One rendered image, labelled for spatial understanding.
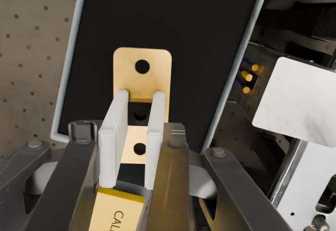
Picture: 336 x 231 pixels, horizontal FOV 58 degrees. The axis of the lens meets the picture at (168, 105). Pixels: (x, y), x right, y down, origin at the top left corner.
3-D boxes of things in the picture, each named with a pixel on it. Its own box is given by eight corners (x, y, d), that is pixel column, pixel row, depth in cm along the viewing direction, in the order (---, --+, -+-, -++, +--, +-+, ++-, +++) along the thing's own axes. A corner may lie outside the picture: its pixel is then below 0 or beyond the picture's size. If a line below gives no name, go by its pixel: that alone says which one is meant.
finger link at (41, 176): (92, 197, 13) (19, 195, 12) (110, 143, 17) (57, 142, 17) (91, 165, 12) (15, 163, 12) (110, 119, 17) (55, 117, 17)
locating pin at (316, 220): (316, 220, 52) (329, 238, 48) (306, 218, 52) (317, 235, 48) (321, 211, 51) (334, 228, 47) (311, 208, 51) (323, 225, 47)
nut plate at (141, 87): (165, 162, 23) (165, 171, 21) (114, 160, 22) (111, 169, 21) (172, 49, 20) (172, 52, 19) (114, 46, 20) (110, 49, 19)
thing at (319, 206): (267, 153, 79) (322, 231, 52) (250, 148, 79) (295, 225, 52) (275, 136, 78) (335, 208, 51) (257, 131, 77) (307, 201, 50)
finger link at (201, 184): (160, 167, 12) (233, 171, 12) (162, 121, 17) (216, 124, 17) (158, 199, 13) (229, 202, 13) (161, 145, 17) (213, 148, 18)
